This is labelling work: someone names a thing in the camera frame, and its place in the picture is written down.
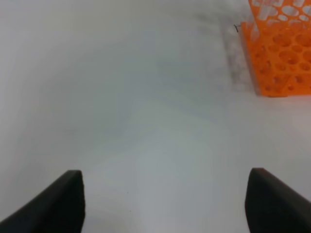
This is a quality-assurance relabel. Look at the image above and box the orange test tube rack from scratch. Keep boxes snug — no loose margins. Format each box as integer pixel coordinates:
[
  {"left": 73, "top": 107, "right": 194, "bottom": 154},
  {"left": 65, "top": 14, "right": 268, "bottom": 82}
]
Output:
[{"left": 239, "top": 0, "right": 311, "bottom": 97}]

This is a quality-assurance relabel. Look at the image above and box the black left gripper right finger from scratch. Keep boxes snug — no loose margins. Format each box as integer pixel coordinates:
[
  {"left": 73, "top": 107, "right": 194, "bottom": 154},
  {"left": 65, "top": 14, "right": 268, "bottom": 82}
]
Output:
[{"left": 244, "top": 168, "right": 311, "bottom": 233}]

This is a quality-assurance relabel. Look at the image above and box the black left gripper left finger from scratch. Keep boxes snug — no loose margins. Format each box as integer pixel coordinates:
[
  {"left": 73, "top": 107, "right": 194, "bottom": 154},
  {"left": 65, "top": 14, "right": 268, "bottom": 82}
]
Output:
[{"left": 0, "top": 170, "right": 86, "bottom": 233}]

